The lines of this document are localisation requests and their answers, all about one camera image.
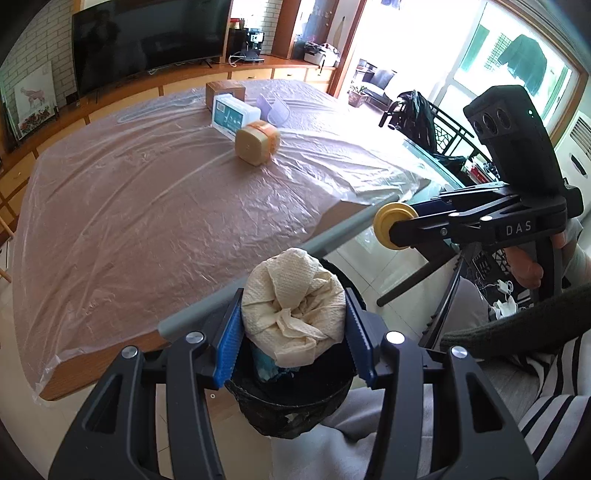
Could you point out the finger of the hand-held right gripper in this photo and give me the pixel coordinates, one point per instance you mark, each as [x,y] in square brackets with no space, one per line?
[443,230]
[455,203]

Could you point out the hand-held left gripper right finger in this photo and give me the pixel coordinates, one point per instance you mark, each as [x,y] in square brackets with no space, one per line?
[364,341]

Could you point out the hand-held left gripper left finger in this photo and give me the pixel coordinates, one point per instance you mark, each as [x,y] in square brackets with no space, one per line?
[228,341]

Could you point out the yellow round lid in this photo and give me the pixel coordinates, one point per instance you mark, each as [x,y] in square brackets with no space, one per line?
[388,226]

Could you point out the tissue paper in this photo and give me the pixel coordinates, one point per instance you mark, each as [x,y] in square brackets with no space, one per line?
[295,304]

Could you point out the black trash bin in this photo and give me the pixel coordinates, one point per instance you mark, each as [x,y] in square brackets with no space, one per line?
[277,415]

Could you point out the person's right hand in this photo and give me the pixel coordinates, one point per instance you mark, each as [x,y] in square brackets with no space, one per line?
[524,267]

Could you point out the blue wrapper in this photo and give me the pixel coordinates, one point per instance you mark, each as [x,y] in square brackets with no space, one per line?
[268,368]

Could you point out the black metal chair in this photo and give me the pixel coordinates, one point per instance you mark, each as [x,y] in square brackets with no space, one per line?
[457,138]

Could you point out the white air conditioner unit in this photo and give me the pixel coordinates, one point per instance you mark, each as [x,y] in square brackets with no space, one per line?
[577,147]

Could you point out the hanging dark green garment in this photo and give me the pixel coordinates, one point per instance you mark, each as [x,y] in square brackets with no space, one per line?
[524,62]

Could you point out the black bag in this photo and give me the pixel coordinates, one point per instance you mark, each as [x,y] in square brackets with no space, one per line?
[415,117]

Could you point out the person's dark green jacket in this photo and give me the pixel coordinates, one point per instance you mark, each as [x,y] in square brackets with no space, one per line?
[517,327]

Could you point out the dark armchair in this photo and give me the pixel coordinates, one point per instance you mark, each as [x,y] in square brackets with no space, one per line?
[378,83]

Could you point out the potted plant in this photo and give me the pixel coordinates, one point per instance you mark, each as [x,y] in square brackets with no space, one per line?
[358,97]

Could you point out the hanging blue garment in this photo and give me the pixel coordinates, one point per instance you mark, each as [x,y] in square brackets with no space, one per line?
[390,2]

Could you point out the beige plastic container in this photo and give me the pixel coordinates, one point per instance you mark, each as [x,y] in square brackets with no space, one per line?
[254,145]

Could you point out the white printer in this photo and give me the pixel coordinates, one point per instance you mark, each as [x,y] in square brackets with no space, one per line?
[321,54]

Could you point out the clear plastic cup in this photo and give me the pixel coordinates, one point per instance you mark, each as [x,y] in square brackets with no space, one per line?
[274,110]

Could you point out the person's striped top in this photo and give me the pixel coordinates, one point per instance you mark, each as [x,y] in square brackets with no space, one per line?
[563,406]

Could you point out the white plastic box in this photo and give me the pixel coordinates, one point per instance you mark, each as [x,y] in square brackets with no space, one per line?
[233,115]

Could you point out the wooden stool leg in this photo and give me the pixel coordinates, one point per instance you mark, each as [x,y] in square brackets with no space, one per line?
[4,272]

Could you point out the orange cardboard box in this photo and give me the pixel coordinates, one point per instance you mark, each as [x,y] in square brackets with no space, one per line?
[226,90]

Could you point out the black coffee machine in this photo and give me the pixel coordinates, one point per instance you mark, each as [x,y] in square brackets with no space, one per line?
[251,44]

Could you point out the red flower picture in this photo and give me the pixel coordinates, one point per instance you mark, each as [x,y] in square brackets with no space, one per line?
[37,121]

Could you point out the black flat television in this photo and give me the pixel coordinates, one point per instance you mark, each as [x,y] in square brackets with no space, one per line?
[147,41]

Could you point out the giraffe picture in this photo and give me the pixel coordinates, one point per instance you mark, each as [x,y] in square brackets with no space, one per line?
[34,92]

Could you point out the black metal frame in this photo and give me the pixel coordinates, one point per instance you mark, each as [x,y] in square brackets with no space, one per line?
[415,279]

